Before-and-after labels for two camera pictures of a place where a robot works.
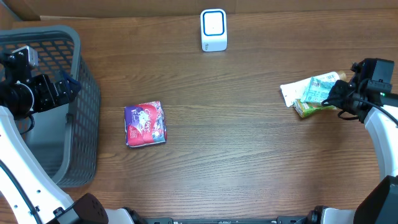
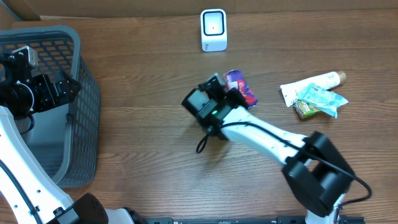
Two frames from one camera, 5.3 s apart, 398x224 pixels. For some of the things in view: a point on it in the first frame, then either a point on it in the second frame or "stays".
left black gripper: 52,99 stays
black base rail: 278,220 stays
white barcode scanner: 214,32 stays
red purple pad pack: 145,124 → 234,79
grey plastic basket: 64,139 stays
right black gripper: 334,98 → 236,93
